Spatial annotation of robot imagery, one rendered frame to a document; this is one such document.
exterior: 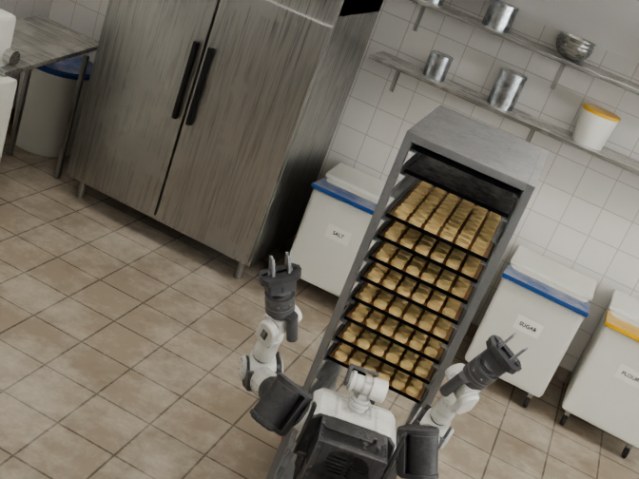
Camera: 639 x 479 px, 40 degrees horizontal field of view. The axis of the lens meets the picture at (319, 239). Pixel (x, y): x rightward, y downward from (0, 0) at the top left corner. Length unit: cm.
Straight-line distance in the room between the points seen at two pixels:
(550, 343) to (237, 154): 219
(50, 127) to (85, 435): 304
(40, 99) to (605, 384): 418
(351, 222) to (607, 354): 170
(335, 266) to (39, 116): 239
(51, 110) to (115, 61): 98
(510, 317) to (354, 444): 308
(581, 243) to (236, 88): 241
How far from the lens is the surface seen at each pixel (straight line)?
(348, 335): 345
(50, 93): 650
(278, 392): 255
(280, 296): 252
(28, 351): 454
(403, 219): 325
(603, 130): 552
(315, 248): 562
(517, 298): 539
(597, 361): 549
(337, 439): 246
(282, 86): 521
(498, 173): 309
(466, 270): 326
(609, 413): 561
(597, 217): 588
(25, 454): 395
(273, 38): 521
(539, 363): 552
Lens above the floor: 256
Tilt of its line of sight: 22 degrees down
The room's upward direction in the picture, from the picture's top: 21 degrees clockwise
